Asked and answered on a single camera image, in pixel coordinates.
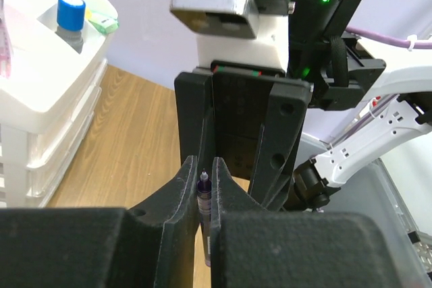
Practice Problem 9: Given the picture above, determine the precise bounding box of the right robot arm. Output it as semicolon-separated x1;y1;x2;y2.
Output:
169;0;431;210

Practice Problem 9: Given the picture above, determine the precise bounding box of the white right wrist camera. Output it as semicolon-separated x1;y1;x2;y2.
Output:
169;0;295;74

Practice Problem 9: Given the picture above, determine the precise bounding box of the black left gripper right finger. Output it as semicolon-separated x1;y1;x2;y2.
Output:
211;158;422;287

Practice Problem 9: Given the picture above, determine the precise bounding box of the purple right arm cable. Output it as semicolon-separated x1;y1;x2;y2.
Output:
325;24;432;149

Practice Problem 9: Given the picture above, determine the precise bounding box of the dark purple pen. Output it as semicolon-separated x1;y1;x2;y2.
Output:
196;171;212;267

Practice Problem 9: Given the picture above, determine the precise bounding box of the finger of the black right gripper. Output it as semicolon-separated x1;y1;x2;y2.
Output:
248;78;311;210
174;72;216;173

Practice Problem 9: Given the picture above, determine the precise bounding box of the white drawer organizer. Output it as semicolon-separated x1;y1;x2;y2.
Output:
1;0;118;208

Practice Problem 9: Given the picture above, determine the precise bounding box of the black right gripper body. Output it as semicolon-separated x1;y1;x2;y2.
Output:
210;61;287;180

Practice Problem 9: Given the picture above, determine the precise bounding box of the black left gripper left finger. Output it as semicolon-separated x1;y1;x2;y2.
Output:
1;156;198;287

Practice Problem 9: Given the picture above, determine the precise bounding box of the pink lid pen tube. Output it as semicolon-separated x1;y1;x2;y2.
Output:
0;0;13;79

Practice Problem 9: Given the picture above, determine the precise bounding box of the aluminium rail frame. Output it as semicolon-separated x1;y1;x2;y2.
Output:
296;132;432;288

